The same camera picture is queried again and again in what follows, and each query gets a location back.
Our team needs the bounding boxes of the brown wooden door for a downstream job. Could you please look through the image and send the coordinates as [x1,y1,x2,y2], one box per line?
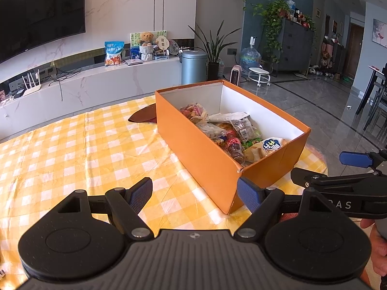
[345,24,365,79]

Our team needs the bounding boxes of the blue snack bag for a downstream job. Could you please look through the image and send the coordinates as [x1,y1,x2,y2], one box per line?
[105,41,125,66]

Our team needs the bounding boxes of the pink snack packet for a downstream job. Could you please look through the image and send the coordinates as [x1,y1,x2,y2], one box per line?
[180,103,209,121]

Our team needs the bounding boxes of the white wifi router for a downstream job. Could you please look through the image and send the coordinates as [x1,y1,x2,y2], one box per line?
[22,70,43,97]

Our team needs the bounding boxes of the white round rolling stool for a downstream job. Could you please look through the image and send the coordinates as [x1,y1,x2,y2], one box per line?
[247,67,272,89]

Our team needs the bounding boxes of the tall plant in black pot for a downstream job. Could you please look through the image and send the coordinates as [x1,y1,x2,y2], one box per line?
[188,21,242,81]

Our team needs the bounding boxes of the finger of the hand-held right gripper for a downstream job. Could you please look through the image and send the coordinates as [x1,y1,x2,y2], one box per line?
[339,150,387,170]
[290,167,387,188]

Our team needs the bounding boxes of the round beige fan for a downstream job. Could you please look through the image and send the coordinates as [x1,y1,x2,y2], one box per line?
[155,35,170,58]

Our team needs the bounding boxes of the hanging pothos plant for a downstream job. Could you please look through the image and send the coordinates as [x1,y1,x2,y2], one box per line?
[252,0,291,64]

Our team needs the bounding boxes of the small pink heater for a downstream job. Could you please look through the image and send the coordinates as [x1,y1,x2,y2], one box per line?
[230,65,242,86]

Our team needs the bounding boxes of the pink floral wall picture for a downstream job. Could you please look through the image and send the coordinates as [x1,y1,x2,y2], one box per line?
[372,18,387,47]

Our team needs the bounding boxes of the blue water jug with pump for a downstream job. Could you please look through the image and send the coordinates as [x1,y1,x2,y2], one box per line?
[240,36,262,73]

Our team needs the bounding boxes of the dark biscuit packet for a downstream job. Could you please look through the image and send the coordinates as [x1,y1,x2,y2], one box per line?
[231,117,256,141]

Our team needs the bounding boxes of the white paper packet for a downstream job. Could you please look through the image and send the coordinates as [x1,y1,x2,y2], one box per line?
[207,112,251,124]

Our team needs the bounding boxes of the yellow checked tablecloth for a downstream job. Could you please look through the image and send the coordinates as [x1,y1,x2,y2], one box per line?
[0,95,329,281]

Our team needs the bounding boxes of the green picture board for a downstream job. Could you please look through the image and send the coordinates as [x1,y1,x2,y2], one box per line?
[130,30,168,47]

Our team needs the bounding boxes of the black wall television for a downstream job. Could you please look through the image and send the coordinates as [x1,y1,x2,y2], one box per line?
[0,0,86,64]

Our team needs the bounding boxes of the black dining chairs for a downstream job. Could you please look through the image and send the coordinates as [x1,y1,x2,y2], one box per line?
[355,65,387,141]

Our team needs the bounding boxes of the clear bread packet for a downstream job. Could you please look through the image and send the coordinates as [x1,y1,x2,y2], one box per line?
[243,137,289,162]

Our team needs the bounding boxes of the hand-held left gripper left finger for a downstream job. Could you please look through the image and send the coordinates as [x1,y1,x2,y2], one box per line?
[56,178,154,240]

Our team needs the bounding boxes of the orange cardboard box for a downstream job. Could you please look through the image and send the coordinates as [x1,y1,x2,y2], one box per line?
[155,80,311,215]

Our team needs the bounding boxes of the white marble media console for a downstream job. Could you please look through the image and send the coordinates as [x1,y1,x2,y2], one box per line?
[0,56,186,141]

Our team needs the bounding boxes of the dark side cabinet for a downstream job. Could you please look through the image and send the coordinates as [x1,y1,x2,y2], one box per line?
[320,36,347,73]

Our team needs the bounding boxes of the grey pedal trash can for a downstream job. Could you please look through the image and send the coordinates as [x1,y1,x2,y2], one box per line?
[181,50,208,86]

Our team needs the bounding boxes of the person's right hand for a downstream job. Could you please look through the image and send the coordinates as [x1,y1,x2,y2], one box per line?
[359,217,387,276]

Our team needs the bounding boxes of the grey drawer cabinet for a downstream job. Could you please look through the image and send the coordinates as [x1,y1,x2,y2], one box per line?
[276,18,315,73]

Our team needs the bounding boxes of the black cables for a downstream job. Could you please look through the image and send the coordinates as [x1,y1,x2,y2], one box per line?
[48,66,83,102]

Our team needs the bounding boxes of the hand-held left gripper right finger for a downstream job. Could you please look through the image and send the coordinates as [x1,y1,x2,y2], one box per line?
[234,178,335,240]

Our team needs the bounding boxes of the small red label bottle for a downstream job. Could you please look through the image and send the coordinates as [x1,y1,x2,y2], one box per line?
[225,137,246,166]

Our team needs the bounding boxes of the brown leather piece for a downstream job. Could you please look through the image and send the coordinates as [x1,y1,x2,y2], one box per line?
[127,104,158,123]

